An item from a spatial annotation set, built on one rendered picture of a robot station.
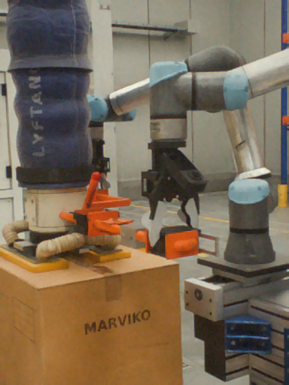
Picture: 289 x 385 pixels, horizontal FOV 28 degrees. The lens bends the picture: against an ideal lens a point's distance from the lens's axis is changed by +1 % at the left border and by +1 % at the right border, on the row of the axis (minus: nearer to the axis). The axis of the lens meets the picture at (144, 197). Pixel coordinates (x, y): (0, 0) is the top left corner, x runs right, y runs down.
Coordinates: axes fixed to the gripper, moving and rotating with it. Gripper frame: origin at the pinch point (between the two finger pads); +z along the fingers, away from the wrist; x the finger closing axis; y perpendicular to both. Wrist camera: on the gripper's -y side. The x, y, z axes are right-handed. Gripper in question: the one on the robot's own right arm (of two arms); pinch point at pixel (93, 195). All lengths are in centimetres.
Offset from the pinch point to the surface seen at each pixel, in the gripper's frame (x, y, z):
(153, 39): 566, -851, -196
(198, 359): 113, -94, 122
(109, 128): 129, -231, -22
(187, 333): 134, -135, 123
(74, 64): -23, 40, -41
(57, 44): -28, 40, -46
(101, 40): 126, -231, -90
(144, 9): 546, -851, -254
